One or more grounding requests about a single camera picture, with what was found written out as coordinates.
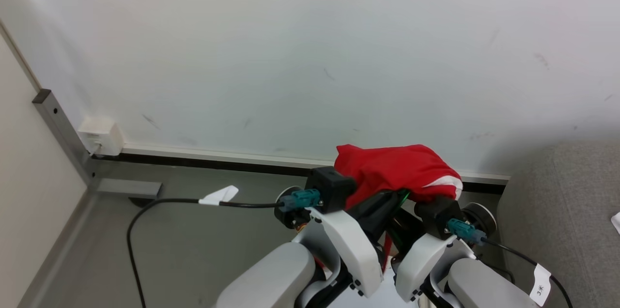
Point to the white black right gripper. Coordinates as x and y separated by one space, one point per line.
419 264

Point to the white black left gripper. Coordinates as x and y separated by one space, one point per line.
353 250

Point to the red and white garment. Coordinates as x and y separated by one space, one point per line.
397 170

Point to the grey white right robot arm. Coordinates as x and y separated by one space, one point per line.
484 286

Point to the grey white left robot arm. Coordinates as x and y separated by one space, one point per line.
271 279

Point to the grey fabric sofa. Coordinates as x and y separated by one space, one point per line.
571 201

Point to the white baseboard strip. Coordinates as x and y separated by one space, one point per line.
218 155

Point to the white fabric piece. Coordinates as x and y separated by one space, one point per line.
616 223

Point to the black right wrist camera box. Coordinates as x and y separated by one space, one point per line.
438 216

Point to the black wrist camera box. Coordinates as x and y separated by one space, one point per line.
332 187
438 216

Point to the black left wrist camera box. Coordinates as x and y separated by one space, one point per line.
332 187

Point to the black round frame foot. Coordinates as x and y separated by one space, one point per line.
140 200

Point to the white wall socket box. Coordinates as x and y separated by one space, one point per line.
101 136

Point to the grey metal partition frame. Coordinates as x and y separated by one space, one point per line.
65 129

